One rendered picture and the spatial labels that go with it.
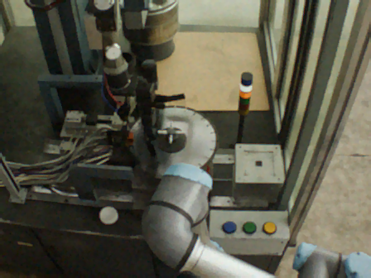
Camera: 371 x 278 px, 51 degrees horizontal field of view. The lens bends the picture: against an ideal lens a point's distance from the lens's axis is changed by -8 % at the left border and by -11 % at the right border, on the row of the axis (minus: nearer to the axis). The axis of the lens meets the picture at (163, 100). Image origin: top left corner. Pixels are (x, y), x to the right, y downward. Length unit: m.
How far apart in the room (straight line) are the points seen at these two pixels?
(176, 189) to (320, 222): 1.71
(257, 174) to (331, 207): 1.14
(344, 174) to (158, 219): 2.02
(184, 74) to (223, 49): 0.29
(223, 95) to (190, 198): 1.14
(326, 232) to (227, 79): 1.10
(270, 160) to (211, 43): 0.93
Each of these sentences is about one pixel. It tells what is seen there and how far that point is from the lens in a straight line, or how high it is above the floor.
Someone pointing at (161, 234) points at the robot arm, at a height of 1.37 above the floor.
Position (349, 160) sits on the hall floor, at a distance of 2.89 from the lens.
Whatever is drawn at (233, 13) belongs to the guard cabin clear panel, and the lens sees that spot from 2.49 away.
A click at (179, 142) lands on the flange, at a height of 0.96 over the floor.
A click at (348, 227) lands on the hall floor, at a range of 2.61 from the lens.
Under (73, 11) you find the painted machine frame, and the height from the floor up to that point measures 1.20.
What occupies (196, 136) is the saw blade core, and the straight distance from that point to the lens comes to 1.61.
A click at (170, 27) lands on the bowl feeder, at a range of 2.08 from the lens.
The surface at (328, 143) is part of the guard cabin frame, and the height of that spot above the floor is 1.36.
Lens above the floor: 2.20
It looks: 46 degrees down
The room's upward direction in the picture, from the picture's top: 4 degrees counter-clockwise
